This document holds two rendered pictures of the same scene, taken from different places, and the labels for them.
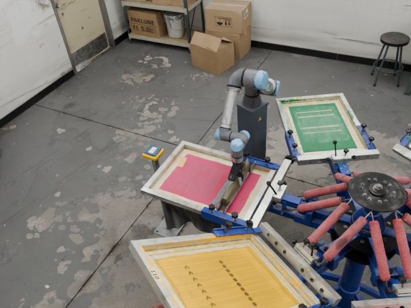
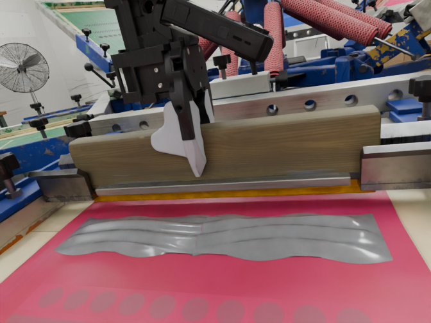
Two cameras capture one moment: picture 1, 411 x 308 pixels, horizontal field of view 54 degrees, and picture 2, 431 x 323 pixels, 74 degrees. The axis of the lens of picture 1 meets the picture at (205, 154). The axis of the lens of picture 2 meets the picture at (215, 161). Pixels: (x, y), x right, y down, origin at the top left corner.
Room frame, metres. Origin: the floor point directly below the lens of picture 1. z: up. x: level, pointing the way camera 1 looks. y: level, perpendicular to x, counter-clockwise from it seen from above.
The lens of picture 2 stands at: (1.97, 0.14, 1.15)
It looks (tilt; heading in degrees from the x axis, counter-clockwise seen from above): 22 degrees down; 256
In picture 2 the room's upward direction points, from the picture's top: 11 degrees counter-clockwise
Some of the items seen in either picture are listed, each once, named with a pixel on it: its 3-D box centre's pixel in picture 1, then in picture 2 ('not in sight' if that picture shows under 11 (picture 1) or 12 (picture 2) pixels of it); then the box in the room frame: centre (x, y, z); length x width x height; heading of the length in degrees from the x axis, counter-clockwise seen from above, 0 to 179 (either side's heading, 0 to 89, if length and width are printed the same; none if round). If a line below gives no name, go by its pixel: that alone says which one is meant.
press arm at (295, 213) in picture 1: (268, 206); not in sight; (1.78, -0.38, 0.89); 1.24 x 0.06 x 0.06; 59
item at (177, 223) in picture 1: (192, 219); not in sight; (1.86, 0.14, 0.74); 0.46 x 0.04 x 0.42; 59
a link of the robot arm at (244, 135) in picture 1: (240, 138); not in sight; (2.01, -0.23, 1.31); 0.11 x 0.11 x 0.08; 62
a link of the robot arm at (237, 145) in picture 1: (236, 148); not in sight; (1.92, -0.20, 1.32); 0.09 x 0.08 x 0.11; 152
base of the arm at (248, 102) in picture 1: (252, 97); not in sight; (2.58, -0.40, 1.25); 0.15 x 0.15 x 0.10
